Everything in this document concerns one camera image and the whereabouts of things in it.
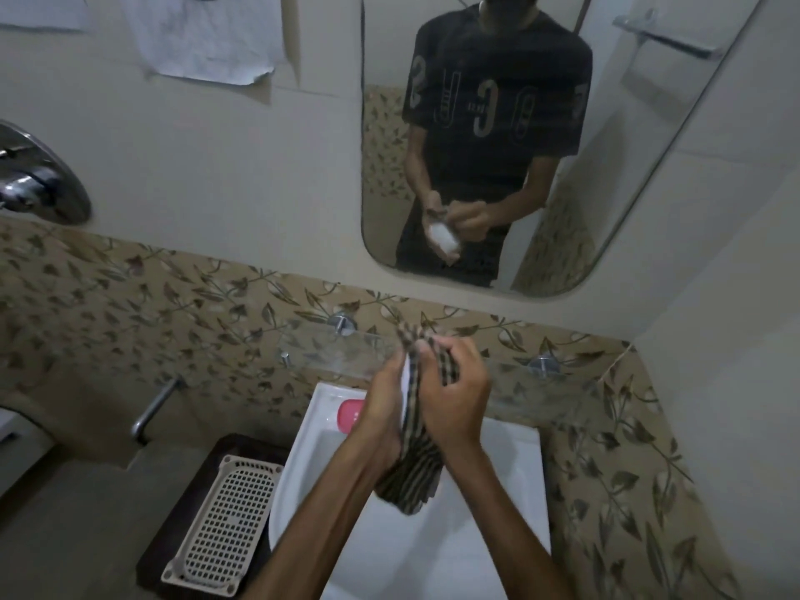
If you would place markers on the person's left hand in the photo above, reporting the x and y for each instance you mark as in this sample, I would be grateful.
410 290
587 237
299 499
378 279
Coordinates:
378 418

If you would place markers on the person's right hand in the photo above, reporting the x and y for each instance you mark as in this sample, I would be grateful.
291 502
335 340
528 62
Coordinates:
456 399

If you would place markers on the pink plastic soap dish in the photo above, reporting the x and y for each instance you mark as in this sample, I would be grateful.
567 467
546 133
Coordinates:
349 416

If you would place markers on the white plastic soap dish tray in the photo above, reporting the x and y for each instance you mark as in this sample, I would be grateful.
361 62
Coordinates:
405 381

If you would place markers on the checkered cleaning cloth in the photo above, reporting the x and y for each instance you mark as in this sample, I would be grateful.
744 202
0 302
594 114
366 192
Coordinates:
409 468

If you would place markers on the person's right forearm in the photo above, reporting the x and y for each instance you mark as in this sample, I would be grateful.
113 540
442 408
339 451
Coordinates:
506 531

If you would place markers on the person's left forearm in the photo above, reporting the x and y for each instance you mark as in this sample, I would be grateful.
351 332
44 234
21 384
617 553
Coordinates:
312 524

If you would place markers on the clear glass shelf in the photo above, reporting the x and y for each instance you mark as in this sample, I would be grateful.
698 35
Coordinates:
337 352

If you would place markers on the small chrome shelf peg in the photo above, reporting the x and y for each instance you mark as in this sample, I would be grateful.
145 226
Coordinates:
285 359

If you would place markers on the white ceramic sink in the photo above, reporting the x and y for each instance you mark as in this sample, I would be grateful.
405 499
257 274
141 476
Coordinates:
406 556

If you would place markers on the white perforated plastic basket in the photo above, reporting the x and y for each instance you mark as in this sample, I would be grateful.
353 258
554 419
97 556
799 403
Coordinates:
222 524

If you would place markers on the dark brown stool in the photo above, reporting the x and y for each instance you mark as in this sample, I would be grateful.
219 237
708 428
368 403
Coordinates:
187 493

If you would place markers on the round chrome shower valve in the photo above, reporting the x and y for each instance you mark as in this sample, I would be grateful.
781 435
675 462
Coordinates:
40 178

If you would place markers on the round chrome shelf bracket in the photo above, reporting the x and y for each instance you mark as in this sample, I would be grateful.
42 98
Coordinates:
342 322
544 365

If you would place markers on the chrome wall tap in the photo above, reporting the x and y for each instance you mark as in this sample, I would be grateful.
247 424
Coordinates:
156 409

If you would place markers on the rounded wall mirror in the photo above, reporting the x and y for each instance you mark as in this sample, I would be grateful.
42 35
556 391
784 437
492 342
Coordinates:
625 149

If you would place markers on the torn white wall paper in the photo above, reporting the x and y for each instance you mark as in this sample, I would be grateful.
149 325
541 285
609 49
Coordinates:
206 37

